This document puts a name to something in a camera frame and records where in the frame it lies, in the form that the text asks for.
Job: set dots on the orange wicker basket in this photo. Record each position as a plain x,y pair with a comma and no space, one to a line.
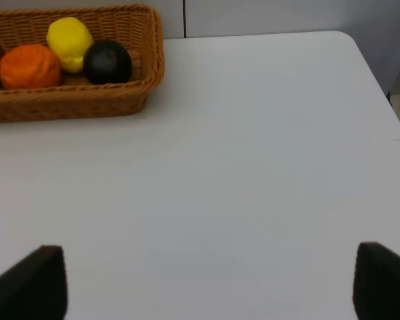
137,27

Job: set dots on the orange tangerine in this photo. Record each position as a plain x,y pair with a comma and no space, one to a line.
30,66

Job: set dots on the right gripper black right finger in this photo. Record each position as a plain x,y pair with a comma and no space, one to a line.
376,285

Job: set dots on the dark purple mangosteen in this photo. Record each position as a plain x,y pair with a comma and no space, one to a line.
107,62

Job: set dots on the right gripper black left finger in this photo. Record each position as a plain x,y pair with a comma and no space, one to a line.
36,286

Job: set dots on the yellow lemon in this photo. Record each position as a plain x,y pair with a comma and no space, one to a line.
69,39

